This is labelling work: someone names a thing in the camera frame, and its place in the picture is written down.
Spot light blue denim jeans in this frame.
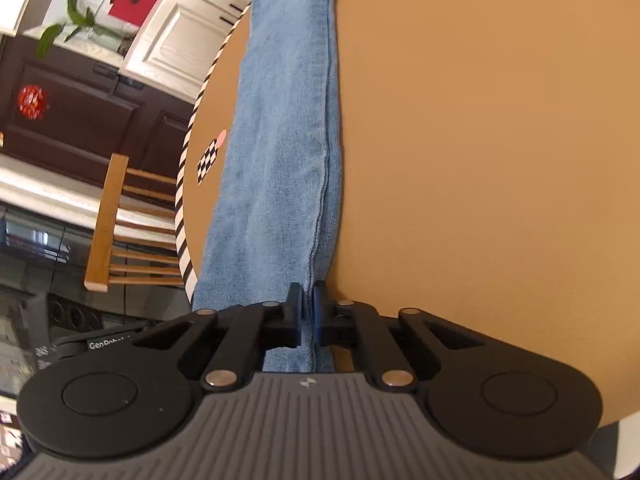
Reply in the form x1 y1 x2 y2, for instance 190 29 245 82
191 0 346 374

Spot wooden slat-back chair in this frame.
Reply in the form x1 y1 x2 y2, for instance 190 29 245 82
84 153 182 292

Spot checkerboard calibration marker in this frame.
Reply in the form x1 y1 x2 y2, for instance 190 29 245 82
196 139 219 183

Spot dark brown wooden door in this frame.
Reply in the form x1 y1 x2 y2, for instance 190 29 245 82
1 36 192 185

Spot red round door ornament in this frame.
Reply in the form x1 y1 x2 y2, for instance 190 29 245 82
16 84 49 120

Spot white panel cabinet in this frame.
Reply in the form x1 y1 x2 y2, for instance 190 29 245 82
119 0 250 103

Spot green potted plant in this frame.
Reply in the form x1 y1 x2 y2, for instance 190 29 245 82
36 0 134 58

